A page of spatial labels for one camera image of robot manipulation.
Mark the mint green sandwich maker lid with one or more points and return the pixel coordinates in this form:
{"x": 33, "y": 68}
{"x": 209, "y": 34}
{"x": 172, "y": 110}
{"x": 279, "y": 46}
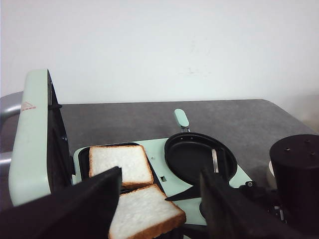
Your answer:
{"x": 40, "y": 163}

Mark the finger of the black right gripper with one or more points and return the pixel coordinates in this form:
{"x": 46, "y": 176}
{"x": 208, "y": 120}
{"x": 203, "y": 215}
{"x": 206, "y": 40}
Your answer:
{"x": 192, "y": 192}
{"x": 219, "y": 161}

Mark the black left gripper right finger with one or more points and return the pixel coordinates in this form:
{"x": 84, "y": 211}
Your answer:
{"x": 230, "y": 215}

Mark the mint green breakfast maker base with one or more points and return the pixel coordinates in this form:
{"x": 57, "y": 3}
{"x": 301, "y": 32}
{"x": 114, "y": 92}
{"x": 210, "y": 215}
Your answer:
{"x": 170, "y": 184}

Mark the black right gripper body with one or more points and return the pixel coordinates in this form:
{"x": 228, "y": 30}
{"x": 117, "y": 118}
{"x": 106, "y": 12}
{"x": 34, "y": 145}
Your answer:
{"x": 259, "y": 205}

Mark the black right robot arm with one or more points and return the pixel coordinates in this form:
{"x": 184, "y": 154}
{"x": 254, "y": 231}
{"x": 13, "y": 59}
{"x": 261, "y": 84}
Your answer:
{"x": 291, "y": 211}

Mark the black frying pan green handle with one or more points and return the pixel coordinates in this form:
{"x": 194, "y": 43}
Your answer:
{"x": 187, "y": 153}

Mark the white bread slice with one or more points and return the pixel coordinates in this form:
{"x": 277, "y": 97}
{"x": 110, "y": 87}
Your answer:
{"x": 145, "y": 214}
{"x": 132, "y": 160}

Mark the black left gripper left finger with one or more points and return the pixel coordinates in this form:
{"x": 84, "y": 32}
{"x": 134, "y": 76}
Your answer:
{"x": 82, "y": 211}

